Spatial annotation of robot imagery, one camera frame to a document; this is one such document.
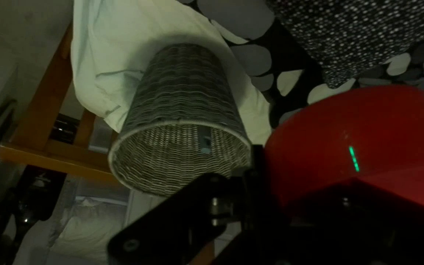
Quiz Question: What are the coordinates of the black speckled pillow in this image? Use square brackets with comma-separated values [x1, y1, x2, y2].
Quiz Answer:
[266, 0, 424, 87]

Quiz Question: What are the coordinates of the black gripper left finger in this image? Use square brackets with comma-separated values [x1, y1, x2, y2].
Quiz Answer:
[105, 145, 264, 265]

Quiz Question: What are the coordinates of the woven grey wicker basket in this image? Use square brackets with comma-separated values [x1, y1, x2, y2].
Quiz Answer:
[107, 42, 251, 197]

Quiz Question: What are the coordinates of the wooden bunk bed frame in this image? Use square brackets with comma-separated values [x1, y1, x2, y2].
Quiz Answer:
[0, 26, 120, 187]

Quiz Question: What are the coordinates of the white bed sheet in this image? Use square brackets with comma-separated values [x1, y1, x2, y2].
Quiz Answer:
[70, 0, 270, 144]

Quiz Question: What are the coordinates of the pink plastic bowl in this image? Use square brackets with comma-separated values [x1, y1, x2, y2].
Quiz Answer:
[264, 85, 424, 207]

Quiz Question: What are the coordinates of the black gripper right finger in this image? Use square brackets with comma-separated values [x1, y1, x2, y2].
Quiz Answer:
[279, 178, 424, 265]

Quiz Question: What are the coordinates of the pebble pattern black blanket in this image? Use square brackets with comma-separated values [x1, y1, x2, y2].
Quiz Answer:
[178, 0, 424, 125]

